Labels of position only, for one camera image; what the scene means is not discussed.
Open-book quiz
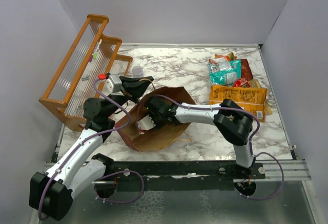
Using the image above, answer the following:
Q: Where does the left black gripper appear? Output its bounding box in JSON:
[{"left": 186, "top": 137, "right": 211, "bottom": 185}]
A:
[{"left": 105, "top": 76, "right": 154, "bottom": 118}]

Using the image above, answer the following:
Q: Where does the red brown paper bag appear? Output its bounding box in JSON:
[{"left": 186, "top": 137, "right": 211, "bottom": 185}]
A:
[{"left": 118, "top": 86, "right": 195, "bottom": 152}]

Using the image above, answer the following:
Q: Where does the teal snack packet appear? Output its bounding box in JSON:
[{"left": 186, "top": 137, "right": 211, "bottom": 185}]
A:
[{"left": 208, "top": 59, "right": 241, "bottom": 86}]

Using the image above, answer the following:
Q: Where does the small red snack packet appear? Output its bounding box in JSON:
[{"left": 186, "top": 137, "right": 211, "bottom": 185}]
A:
[{"left": 233, "top": 78, "right": 252, "bottom": 88}]

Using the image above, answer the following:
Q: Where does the orange Fox's candy bag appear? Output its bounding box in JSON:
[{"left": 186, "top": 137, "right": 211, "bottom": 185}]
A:
[{"left": 215, "top": 52, "right": 236, "bottom": 61}]

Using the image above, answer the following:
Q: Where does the yellow Kettle chip bag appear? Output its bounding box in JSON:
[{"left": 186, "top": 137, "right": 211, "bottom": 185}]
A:
[{"left": 209, "top": 85, "right": 267, "bottom": 122}]

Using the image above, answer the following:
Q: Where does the red Doritos chip bag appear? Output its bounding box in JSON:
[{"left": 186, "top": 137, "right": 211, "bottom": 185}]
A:
[{"left": 240, "top": 58, "right": 253, "bottom": 80}]

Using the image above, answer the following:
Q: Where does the golden chip bag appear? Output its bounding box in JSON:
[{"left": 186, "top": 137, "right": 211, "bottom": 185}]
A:
[{"left": 250, "top": 79, "right": 273, "bottom": 115}]

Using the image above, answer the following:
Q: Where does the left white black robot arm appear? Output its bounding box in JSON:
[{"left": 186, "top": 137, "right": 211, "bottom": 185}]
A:
[{"left": 29, "top": 73, "right": 154, "bottom": 221}]

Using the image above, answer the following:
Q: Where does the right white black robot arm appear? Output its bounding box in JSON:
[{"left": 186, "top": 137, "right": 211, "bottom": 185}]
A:
[{"left": 144, "top": 95, "right": 254, "bottom": 178}]

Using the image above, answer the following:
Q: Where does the small clear plastic cup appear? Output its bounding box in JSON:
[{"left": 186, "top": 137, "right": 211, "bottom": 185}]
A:
[{"left": 132, "top": 66, "right": 144, "bottom": 78}]

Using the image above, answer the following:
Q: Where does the orange wooden tiered rack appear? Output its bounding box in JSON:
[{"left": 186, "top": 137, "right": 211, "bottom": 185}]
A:
[{"left": 39, "top": 14, "right": 133, "bottom": 132}]

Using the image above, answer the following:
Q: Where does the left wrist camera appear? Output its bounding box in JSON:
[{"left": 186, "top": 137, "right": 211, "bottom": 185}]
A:
[{"left": 98, "top": 72, "right": 122, "bottom": 94}]

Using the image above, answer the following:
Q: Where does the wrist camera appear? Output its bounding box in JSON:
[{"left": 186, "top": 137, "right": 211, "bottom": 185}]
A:
[
  {"left": 98, "top": 72, "right": 122, "bottom": 94},
  {"left": 137, "top": 115, "right": 156, "bottom": 134}
]

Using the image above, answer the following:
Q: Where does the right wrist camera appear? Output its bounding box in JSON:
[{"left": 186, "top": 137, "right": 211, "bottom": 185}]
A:
[{"left": 137, "top": 115, "right": 156, "bottom": 134}]

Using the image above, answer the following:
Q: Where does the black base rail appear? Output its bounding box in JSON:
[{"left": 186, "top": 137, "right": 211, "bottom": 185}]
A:
[{"left": 93, "top": 153, "right": 265, "bottom": 192}]

